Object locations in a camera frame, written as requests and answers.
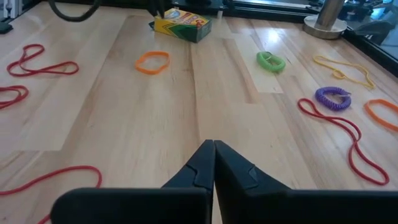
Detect black clamp bracket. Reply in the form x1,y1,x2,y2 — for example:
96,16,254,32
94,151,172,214
354,19,396,46

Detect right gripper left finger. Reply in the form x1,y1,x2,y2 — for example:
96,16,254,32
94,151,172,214
51,139,216,224

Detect red rubber band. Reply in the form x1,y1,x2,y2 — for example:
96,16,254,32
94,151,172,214
297,97,391,187
6,43,80,78
0,85,30,110
0,165,103,224

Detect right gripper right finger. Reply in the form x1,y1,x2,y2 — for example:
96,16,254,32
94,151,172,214
215,139,398,224

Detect yellow rubber band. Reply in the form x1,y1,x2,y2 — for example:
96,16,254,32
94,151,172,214
313,54,376,90

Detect white bulb brass lamp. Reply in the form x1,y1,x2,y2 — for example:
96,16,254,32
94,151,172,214
302,0,348,40

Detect orange rubber band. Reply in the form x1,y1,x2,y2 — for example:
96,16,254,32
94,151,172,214
364,98,398,133
134,50,171,76

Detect small purple coil wristband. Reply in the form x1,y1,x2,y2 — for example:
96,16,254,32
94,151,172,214
314,86,353,112

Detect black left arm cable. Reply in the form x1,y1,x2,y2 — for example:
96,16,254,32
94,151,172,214
47,0,103,23

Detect yellow green crayon box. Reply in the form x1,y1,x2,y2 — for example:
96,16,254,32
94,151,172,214
148,7,213,44

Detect green coil wristband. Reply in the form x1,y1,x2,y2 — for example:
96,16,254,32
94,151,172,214
256,50,287,74

